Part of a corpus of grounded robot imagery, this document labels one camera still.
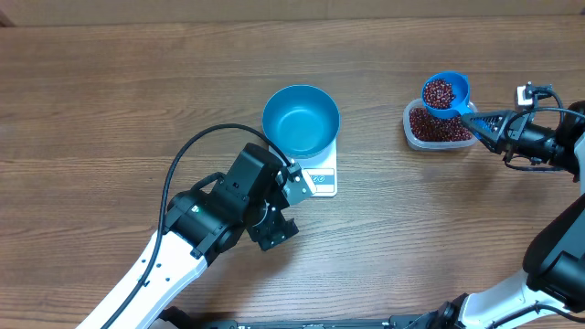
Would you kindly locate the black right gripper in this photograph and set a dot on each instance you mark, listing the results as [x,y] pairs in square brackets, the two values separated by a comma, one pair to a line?
[511,124]

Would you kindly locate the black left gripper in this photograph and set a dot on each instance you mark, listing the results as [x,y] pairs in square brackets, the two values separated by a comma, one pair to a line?
[277,229]

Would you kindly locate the blue plastic scoop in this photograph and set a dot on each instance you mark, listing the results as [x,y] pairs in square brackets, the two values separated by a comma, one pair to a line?
[462,90]

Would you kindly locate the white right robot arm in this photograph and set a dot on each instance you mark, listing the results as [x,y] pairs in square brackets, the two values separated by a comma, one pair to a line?
[551,280]

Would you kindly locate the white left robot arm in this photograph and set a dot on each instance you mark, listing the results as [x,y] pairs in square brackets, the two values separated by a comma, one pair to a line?
[202,223]

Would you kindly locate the white digital kitchen scale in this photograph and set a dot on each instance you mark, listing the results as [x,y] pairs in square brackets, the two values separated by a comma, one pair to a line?
[319,161]

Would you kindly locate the blue metal bowl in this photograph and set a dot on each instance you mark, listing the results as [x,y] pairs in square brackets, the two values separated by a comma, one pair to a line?
[301,120]

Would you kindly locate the red adzuki beans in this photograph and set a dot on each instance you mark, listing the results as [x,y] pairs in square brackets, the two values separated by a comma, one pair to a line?
[439,95]

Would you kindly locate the clear plastic bean container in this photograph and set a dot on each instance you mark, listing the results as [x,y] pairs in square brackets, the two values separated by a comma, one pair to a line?
[419,145]

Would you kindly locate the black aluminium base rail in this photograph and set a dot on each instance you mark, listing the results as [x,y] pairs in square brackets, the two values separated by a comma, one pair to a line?
[176,318]

